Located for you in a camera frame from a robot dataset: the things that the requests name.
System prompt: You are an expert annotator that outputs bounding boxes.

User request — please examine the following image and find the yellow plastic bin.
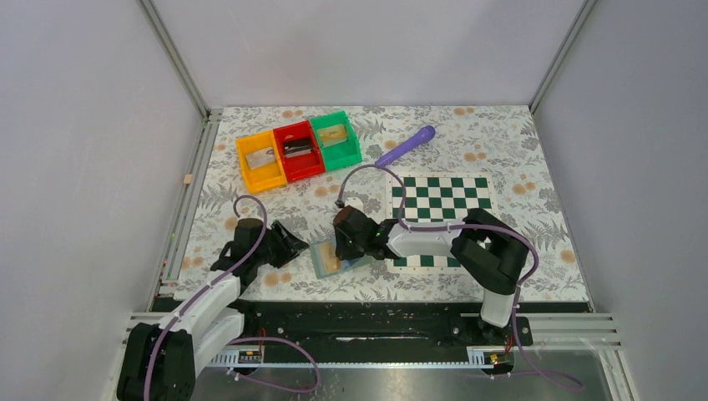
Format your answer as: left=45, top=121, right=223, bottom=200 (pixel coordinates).
left=235, top=130, right=287, bottom=195

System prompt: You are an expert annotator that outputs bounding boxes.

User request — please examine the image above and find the red plastic bin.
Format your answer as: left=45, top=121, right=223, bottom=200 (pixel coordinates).
left=274, top=120, right=326, bottom=183

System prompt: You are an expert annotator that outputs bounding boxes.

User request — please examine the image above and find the gold card stack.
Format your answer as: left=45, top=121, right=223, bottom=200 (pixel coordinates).
left=316, top=124, right=348, bottom=148

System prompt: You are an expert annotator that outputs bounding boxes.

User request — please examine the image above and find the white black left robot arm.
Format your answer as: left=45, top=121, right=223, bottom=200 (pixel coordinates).
left=115, top=218, right=309, bottom=400

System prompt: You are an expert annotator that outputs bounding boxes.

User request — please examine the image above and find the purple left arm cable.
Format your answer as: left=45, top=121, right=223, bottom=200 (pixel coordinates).
left=142, top=195, right=322, bottom=401

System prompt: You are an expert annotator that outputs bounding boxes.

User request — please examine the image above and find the floral patterned tablecloth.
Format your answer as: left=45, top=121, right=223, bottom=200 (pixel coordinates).
left=174, top=105, right=589, bottom=303

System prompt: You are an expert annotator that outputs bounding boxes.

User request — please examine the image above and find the green plastic bin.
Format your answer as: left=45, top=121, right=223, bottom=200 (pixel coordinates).
left=309, top=111, right=362, bottom=171

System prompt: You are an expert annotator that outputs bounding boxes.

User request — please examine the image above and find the purple plastic tube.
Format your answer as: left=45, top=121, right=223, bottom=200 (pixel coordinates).
left=374, top=125, right=437, bottom=167

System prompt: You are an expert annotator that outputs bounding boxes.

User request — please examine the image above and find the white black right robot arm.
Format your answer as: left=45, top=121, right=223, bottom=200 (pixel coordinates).
left=333, top=206, right=538, bottom=344

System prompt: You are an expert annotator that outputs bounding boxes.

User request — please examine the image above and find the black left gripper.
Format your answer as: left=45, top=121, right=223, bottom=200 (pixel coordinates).
left=253, top=221, right=308, bottom=267

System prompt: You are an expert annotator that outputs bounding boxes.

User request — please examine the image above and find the silver card stack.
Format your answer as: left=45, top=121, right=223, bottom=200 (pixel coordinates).
left=245, top=147, right=276, bottom=170

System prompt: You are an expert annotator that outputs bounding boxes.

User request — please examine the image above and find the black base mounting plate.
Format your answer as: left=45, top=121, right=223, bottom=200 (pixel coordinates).
left=231, top=300, right=534, bottom=364

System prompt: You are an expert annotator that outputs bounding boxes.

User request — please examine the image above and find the green white chessboard mat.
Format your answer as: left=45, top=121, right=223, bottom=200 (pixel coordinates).
left=386, top=172, right=498, bottom=274

